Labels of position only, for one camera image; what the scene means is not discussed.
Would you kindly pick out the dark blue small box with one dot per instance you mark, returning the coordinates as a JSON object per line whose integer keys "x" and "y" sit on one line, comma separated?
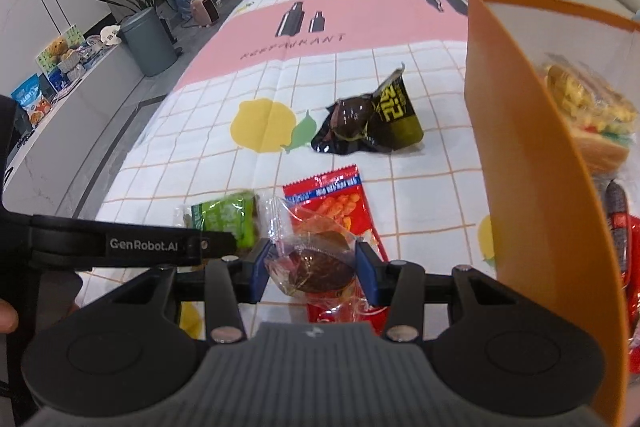
{"x": 58, "y": 80}

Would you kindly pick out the white marble sideboard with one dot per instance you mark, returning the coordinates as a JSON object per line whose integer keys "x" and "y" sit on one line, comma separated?
{"x": 75, "y": 132}

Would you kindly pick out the blue snack bag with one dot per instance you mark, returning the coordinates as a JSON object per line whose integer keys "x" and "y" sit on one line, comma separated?
{"x": 30, "y": 99}

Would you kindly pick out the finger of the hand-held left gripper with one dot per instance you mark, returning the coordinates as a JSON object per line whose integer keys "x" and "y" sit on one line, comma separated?
{"x": 150, "y": 247}

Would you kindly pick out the green box with teddy bear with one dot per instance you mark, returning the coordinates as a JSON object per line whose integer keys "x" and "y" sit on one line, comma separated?
{"x": 57, "y": 52}

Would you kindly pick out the black yellow snack packet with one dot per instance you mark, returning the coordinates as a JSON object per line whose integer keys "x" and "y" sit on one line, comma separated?
{"x": 395, "y": 112}

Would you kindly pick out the pink space heater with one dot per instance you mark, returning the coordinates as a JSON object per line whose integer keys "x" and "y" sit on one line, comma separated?
{"x": 206, "y": 12}

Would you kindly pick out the red snack packet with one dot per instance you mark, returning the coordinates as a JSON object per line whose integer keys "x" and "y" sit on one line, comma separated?
{"x": 335, "y": 207}

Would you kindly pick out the brown bun clear packet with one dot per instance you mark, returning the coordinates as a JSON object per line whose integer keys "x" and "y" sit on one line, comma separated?
{"x": 312, "y": 269}

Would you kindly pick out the pink white printed tablecloth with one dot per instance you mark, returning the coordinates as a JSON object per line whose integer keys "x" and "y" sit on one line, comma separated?
{"x": 350, "y": 19}

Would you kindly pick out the potted plant in grey pot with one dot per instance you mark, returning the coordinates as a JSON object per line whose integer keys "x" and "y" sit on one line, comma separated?
{"x": 147, "y": 39}

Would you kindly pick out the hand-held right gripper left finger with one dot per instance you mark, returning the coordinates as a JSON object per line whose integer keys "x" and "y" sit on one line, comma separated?
{"x": 260, "y": 272}

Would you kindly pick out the orange cardboard box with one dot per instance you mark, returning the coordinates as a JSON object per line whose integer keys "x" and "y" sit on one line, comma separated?
{"x": 525, "y": 157}

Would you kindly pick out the white patterned cup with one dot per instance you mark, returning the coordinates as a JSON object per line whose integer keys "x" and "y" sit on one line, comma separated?
{"x": 110, "y": 35}

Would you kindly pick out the sliced bread packet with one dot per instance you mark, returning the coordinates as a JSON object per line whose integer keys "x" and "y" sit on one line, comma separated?
{"x": 602, "y": 153}

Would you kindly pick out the yellow waffle bread packet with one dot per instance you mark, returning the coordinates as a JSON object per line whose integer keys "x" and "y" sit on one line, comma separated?
{"x": 580, "y": 94}

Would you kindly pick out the red sausage stick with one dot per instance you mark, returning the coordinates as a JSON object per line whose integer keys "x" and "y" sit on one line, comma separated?
{"x": 634, "y": 252}
{"x": 617, "y": 217}

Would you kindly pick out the person's left hand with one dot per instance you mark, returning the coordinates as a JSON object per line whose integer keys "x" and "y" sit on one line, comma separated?
{"x": 6, "y": 317}

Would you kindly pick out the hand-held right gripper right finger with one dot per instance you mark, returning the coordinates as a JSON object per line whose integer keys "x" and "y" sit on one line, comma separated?
{"x": 367, "y": 274}

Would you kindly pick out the green snack packet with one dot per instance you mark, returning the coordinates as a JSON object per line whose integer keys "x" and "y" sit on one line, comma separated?
{"x": 225, "y": 217}

